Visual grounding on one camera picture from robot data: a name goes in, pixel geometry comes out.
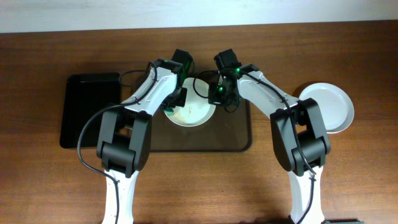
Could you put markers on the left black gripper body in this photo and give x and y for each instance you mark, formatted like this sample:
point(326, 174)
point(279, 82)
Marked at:
point(175, 99)

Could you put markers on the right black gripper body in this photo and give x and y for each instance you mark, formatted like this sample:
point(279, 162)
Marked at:
point(222, 96)

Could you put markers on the green yellow scrub sponge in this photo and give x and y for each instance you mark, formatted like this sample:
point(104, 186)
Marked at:
point(169, 111)

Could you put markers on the white plate top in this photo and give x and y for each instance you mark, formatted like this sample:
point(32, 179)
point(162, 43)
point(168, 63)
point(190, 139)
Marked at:
point(197, 110)

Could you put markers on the white plate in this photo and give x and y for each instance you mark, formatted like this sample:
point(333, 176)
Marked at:
point(336, 106)
point(197, 110)

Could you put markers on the white plate bottom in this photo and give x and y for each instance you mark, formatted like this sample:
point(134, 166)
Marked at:
point(336, 106)

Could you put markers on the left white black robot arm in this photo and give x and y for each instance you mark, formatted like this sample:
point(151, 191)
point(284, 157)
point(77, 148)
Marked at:
point(124, 140)

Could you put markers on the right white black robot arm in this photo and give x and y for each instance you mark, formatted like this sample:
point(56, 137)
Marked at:
point(299, 136)

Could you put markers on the brown clear plastic tray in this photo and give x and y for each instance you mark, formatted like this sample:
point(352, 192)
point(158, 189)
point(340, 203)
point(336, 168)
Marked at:
point(226, 131)

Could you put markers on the black plastic tray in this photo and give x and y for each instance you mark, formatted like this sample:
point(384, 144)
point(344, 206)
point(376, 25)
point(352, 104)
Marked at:
point(85, 95)

